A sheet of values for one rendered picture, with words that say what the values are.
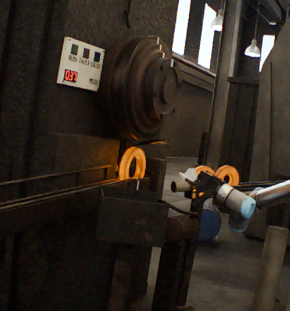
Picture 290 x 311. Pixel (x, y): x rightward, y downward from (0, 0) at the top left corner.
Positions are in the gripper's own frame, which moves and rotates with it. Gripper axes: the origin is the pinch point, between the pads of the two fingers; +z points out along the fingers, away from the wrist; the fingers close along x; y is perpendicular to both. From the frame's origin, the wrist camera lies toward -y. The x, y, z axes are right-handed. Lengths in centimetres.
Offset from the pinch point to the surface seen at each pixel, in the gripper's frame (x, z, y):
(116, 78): 36, 29, 30
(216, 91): -833, 329, 26
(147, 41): 23, 31, 49
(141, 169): 7.2, 16.1, -4.9
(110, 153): 22.8, 24.8, -1.9
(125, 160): 21.9, 17.1, -1.3
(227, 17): -833, 378, 196
